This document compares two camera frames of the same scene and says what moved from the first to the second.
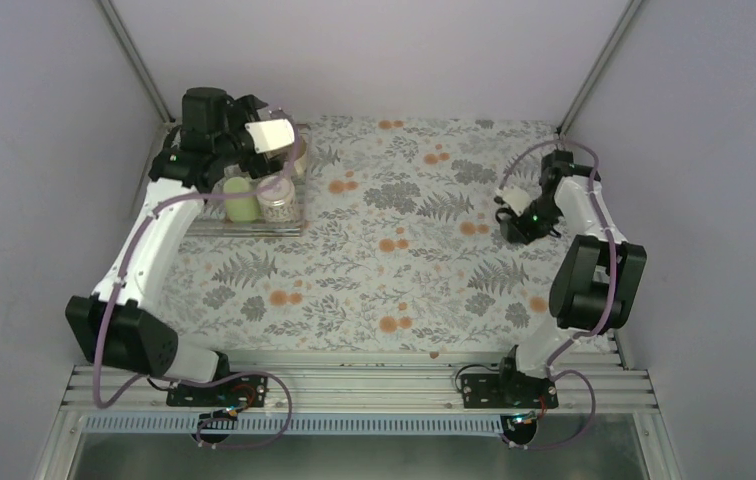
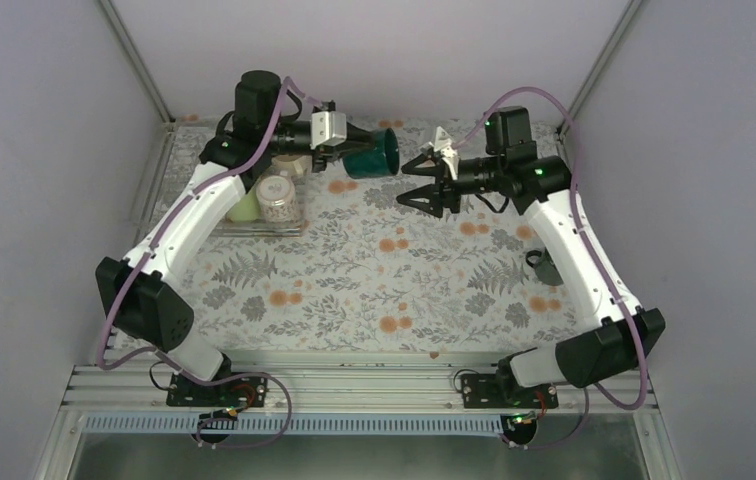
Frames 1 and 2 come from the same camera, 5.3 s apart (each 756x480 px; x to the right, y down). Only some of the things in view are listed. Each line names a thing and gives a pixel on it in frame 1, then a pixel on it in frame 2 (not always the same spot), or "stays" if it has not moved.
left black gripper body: (242, 108) -> (322, 154)
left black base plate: (237, 391) stays
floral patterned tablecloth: (402, 252) stays
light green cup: (242, 210) stays
